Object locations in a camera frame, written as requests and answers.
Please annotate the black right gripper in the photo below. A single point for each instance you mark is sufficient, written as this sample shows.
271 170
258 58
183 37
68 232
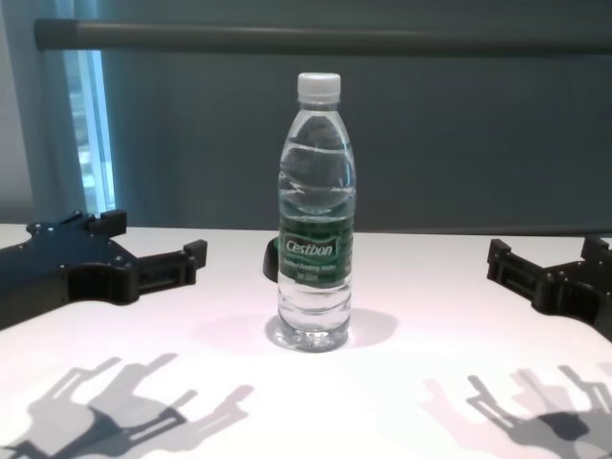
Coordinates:
588 291

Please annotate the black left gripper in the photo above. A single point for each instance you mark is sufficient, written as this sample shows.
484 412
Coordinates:
57 268

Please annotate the clear Cestbon water bottle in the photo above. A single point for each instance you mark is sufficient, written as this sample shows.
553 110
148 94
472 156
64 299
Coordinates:
315 268

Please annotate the narrow bright window strip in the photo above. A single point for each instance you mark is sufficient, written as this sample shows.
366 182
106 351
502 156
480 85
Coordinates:
93 134

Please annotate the green YES button black base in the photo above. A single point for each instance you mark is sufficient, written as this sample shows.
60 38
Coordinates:
269 260

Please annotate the grey horizontal rail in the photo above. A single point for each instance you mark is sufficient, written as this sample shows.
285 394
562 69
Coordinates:
239 36

